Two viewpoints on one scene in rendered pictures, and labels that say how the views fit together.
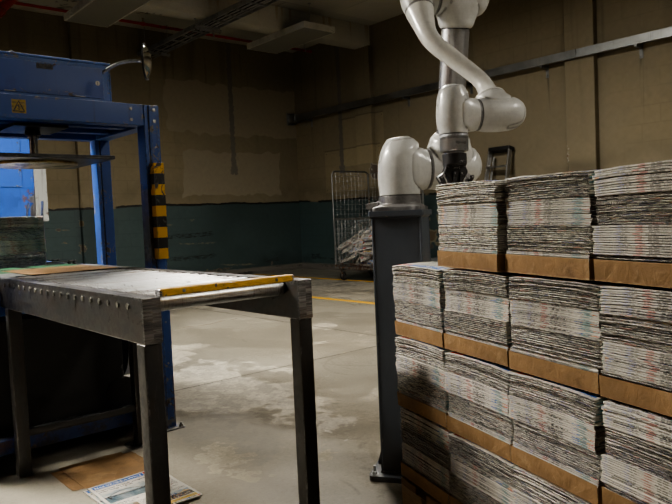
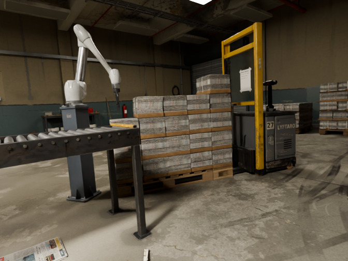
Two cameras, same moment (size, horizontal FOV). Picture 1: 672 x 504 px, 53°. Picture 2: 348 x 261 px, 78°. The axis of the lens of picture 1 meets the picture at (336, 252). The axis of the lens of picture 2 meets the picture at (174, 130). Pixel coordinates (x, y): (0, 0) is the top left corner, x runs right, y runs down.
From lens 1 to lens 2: 2.42 m
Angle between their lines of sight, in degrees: 86
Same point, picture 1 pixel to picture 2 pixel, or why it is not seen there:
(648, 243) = (198, 106)
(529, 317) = (171, 124)
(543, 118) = not seen: outside the picture
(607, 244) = (190, 107)
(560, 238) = (179, 107)
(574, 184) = (183, 97)
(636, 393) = (197, 131)
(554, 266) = (178, 113)
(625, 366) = (194, 127)
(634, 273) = (196, 112)
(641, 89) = not seen: outside the picture
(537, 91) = not seen: outside the picture
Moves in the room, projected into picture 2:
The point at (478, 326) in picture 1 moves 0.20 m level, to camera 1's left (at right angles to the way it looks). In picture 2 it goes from (155, 130) to (152, 132)
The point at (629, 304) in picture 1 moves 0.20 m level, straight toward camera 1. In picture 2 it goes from (194, 117) to (211, 116)
